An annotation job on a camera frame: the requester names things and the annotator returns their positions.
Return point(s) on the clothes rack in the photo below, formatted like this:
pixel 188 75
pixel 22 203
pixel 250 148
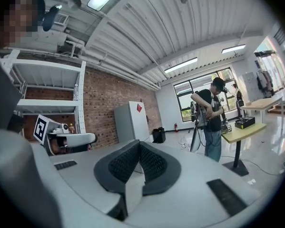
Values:
pixel 264 83

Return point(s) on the long wooden table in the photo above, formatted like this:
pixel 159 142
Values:
pixel 263 102

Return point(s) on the person's grey shirt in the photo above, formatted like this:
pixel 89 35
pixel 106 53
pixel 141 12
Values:
pixel 2 91

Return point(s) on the head-worn black camera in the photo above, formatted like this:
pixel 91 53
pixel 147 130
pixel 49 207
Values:
pixel 49 18

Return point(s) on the white ceiling pipes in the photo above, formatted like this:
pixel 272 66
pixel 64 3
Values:
pixel 97 60

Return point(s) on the black-framed window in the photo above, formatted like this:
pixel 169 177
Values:
pixel 182 98

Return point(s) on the white air vent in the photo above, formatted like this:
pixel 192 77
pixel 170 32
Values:
pixel 61 18

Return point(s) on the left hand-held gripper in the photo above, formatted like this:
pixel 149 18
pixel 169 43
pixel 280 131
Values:
pixel 43 129

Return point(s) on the person's head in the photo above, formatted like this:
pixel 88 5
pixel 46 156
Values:
pixel 18 18

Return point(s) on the white power strip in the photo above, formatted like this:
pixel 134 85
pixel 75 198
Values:
pixel 183 145

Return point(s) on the white lockers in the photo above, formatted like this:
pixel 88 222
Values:
pixel 251 87

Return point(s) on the small white camera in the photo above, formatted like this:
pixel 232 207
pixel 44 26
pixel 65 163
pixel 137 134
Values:
pixel 62 128

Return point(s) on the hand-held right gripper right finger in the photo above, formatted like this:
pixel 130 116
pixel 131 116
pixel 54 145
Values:
pixel 192 174

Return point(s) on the black bin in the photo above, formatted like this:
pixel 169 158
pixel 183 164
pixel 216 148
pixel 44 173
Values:
pixel 159 135

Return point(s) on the white shelving unit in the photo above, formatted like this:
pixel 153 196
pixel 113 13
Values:
pixel 49 87

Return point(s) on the square wooden pedestal table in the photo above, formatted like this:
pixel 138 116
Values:
pixel 244 130

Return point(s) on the black equipment box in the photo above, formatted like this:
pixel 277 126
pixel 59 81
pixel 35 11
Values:
pixel 245 123

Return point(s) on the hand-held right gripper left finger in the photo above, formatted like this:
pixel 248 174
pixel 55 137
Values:
pixel 85 174

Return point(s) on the idle hand-held gripper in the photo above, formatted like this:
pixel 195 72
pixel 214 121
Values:
pixel 228 129

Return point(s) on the grey metal cabinet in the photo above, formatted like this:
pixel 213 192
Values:
pixel 130 122

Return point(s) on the red fire extinguisher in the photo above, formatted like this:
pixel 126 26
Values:
pixel 176 127

